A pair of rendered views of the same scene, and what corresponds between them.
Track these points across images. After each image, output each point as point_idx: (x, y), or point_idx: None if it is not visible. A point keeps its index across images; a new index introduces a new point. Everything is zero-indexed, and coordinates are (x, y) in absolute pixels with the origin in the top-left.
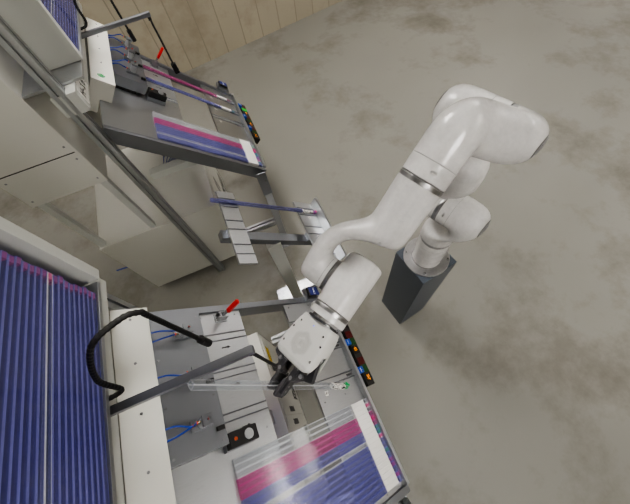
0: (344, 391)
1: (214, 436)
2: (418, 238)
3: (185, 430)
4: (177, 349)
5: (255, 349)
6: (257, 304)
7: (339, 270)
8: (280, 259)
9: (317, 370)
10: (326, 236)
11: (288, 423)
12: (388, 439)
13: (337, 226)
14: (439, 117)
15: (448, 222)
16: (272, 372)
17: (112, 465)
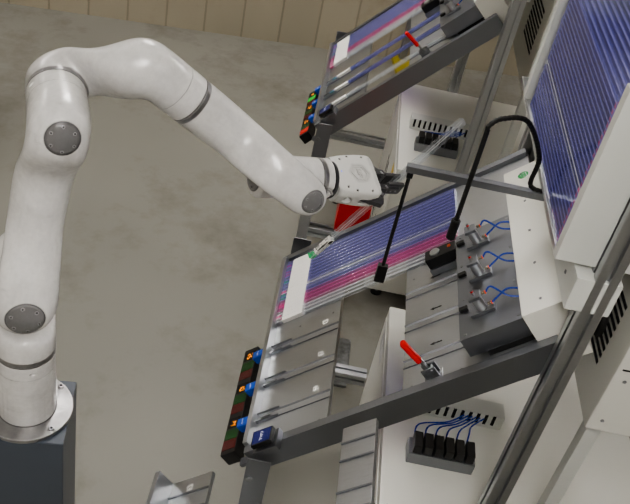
0: (299, 328)
1: (468, 238)
2: (45, 375)
3: (492, 228)
4: (492, 295)
5: (391, 487)
6: (370, 403)
7: None
8: None
9: None
10: (294, 159)
11: (381, 395)
12: (278, 286)
13: (279, 153)
14: (162, 59)
15: None
16: (377, 459)
17: (535, 151)
